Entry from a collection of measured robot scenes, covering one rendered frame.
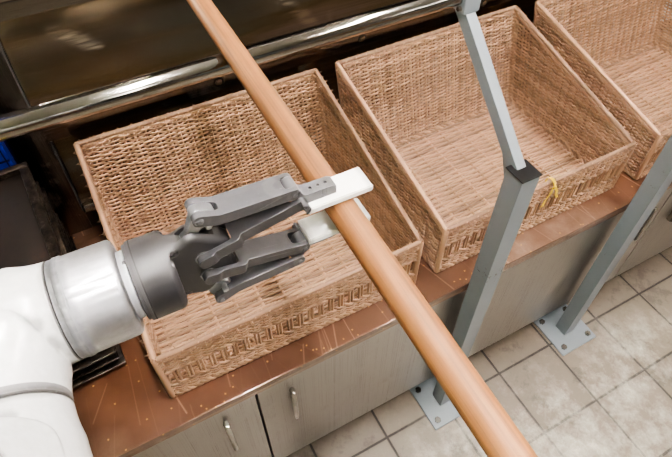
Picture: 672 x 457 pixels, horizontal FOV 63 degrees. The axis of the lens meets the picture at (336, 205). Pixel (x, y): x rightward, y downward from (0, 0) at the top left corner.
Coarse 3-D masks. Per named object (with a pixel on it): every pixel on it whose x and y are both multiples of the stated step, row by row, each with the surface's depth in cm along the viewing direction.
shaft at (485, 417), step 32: (192, 0) 79; (224, 32) 72; (256, 64) 68; (256, 96) 65; (288, 128) 60; (320, 160) 57; (352, 224) 51; (384, 256) 49; (384, 288) 48; (416, 288) 47; (416, 320) 45; (448, 352) 43; (448, 384) 42; (480, 384) 41; (480, 416) 40; (512, 448) 38
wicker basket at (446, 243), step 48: (384, 48) 133; (432, 48) 139; (528, 48) 147; (384, 96) 140; (432, 96) 147; (480, 96) 155; (528, 96) 154; (576, 96) 138; (384, 144) 122; (432, 144) 149; (480, 144) 149; (528, 144) 149; (576, 144) 144; (432, 192) 137; (480, 192) 137; (576, 192) 131; (432, 240) 118; (480, 240) 123
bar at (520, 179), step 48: (432, 0) 85; (480, 0) 88; (288, 48) 77; (480, 48) 89; (96, 96) 69; (144, 96) 71; (528, 192) 93; (624, 240) 138; (480, 288) 114; (576, 336) 175; (432, 384) 165
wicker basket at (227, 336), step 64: (128, 128) 113; (192, 128) 120; (256, 128) 127; (320, 128) 135; (128, 192) 120; (192, 192) 128; (384, 192) 117; (320, 256) 124; (192, 320) 113; (256, 320) 99; (320, 320) 111; (192, 384) 104
